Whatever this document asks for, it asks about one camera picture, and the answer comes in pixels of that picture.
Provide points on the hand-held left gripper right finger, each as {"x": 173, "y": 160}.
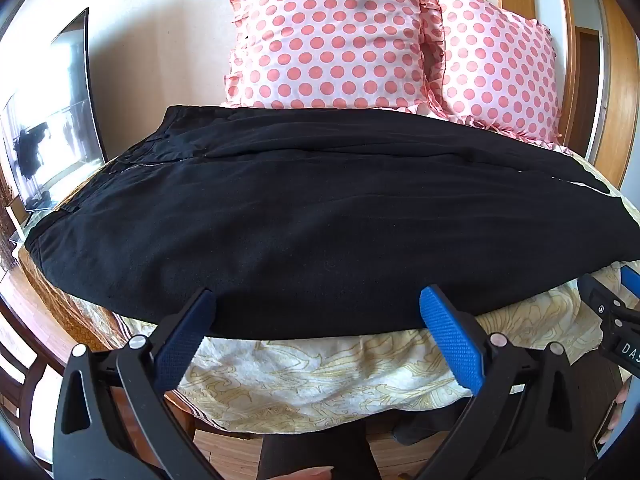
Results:
{"x": 450, "y": 332}

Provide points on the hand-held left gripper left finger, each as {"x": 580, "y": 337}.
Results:
{"x": 182, "y": 340}

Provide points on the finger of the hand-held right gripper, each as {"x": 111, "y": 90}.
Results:
{"x": 597, "y": 290}

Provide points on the black pants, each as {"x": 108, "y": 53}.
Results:
{"x": 300, "y": 230}

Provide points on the person's right hand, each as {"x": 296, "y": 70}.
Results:
{"x": 621, "y": 400}

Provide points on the yellow patterned blanket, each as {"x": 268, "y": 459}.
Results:
{"x": 310, "y": 380}

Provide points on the wooden chair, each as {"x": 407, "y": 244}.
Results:
{"x": 22, "y": 355}

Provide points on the person's leg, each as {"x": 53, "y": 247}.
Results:
{"x": 315, "y": 452}

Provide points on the small pink polka dot pillow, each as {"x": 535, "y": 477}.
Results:
{"x": 495, "y": 70}

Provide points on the flat screen television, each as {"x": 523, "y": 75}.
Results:
{"x": 55, "y": 125}

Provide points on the large pink polka dot pillow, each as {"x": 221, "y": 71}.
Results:
{"x": 330, "y": 35}

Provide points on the wooden door frame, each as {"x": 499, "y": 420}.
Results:
{"x": 612, "y": 90}

